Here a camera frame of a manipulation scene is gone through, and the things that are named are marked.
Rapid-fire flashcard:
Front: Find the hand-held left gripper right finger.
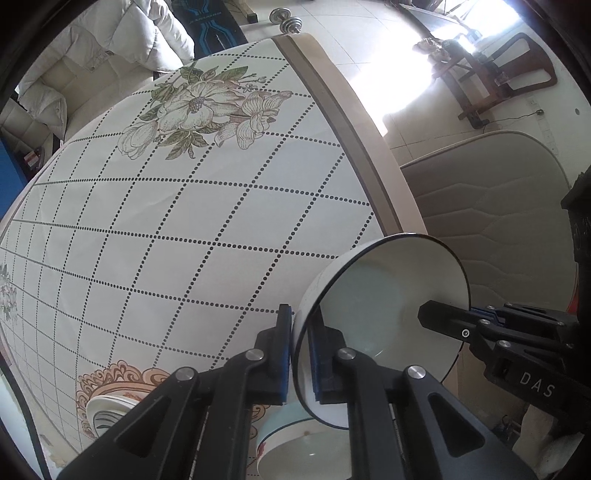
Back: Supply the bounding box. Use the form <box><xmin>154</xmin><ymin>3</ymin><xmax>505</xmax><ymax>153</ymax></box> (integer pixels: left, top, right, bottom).
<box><xmin>308</xmin><ymin>310</ymin><xmax>541</xmax><ymax>480</ymax></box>

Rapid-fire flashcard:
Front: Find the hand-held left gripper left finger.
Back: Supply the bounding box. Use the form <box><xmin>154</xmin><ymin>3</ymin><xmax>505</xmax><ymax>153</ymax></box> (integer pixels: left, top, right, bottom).
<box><xmin>55</xmin><ymin>303</ymin><xmax>294</xmax><ymax>480</ymax></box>

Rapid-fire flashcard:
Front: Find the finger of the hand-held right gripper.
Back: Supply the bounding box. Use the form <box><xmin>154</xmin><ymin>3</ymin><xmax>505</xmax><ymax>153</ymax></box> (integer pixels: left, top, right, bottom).
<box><xmin>417</xmin><ymin>299</ymin><xmax>505</xmax><ymax>343</ymax></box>

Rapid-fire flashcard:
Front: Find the white bowl with dark rim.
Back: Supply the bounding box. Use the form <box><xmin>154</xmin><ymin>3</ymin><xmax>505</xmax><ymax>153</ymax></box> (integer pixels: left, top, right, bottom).
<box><xmin>293</xmin><ymin>233</ymin><xmax>472</xmax><ymax>431</ymax></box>

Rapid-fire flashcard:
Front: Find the bowl with red floral print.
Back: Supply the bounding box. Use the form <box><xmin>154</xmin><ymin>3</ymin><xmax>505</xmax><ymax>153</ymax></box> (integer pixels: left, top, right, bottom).
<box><xmin>255</xmin><ymin>401</ymin><xmax>366</xmax><ymax>480</ymax></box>

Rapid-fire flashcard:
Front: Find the beige padded chair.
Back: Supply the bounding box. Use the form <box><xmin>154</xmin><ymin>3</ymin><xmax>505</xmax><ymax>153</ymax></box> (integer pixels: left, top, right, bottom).
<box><xmin>398</xmin><ymin>130</ymin><xmax>579</xmax><ymax>315</ymax></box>

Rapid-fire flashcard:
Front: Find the floral dotted-grid tablecloth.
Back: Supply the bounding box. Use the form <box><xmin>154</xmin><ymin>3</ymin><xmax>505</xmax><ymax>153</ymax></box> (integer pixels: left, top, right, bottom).
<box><xmin>0</xmin><ymin>34</ymin><xmax>430</xmax><ymax>468</ymax></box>

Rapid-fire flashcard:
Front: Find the plate with blue leaf pattern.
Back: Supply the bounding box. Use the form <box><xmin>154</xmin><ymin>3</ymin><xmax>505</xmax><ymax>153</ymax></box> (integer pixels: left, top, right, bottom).
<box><xmin>87</xmin><ymin>392</ymin><xmax>140</xmax><ymax>440</ymax></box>

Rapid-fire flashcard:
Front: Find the dark wooden chair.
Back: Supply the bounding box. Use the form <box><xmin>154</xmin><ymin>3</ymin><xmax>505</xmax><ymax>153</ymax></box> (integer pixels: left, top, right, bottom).
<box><xmin>456</xmin><ymin>31</ymin><xmax>557</xmax><ymax>127</ymax></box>

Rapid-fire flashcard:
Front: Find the dark wooden table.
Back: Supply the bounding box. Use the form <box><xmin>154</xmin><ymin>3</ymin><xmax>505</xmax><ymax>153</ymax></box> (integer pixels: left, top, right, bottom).
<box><xmin>399</xmin><ymin>4</ymin><xmax>481</xmax><ymax>44</ymax></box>

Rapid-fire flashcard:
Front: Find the blue box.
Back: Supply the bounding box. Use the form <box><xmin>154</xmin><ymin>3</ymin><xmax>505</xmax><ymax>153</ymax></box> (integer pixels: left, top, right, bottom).
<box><xmin>0</xmin><ymin>124</ymin><xmax>35</xmax><ymax>224</ymax></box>

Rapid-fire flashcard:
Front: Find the metal dumbbell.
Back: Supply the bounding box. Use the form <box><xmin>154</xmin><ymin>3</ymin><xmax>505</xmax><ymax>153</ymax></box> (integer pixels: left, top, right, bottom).
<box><xmin>270</xmin><ymin>6</ymin><xmax>304</xmax><ymax>36</ymax></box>

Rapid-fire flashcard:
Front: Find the black mat with blue print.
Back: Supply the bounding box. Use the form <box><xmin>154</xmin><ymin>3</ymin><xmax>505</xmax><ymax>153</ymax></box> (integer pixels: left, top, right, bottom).
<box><xmin>170</xmin><ymin>0</ymin><xmax>246</xmax><ymax>58</ymax></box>

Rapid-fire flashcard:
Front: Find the white cushioned sofa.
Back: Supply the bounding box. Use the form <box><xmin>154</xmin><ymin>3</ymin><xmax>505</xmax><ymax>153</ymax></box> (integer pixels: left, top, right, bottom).
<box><xmin>16</xmin><ymin>0</ymin><xmax>197</xmax><ymax>139</ymax></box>

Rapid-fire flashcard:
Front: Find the thin floor cable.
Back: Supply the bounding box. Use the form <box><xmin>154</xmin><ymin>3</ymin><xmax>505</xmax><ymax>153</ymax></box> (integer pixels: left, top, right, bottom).
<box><xmin>496</xmin><ymin>104</ymin><xmax>543</xmax><ymax>124</ymax></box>

